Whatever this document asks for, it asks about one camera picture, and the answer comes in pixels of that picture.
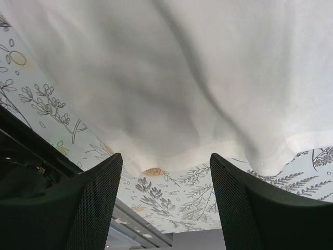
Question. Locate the floral patterned table mat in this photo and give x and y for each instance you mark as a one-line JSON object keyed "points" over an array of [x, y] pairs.
{"points": [[171, 202]]}

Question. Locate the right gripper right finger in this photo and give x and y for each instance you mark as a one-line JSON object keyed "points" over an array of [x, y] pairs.
{"points": [[257, 215]]}

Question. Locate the white t shirt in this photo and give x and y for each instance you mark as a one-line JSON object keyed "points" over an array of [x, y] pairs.
{"points": [[167, 83]]}

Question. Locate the aluminium frame rail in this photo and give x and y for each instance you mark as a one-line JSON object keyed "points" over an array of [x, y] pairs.
{"points": [[128, 230]]}

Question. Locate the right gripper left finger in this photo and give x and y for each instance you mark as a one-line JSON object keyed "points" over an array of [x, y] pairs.
{"points": [[74, 214]]}

